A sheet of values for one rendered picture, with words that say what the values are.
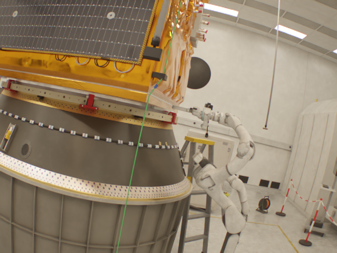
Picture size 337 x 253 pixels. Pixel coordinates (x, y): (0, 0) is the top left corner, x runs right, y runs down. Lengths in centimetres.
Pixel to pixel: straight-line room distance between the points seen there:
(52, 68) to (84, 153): 57
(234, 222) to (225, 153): 389
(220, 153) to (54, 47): 457
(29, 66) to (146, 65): 81
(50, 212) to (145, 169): 75
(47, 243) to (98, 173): 66
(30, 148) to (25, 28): 83
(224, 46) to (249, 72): 121
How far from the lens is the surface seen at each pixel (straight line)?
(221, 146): 591
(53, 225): 195
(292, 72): 1064
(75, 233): 196
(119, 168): 196
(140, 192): 200
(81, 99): 196
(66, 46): 184
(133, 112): 207
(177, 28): 200
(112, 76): 173
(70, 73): 184
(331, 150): 743
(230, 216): 210
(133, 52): 168
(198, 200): 607
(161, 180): 218
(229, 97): 995
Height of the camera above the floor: 172
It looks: 3 degrees down
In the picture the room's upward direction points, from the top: 13 degrees clockwise
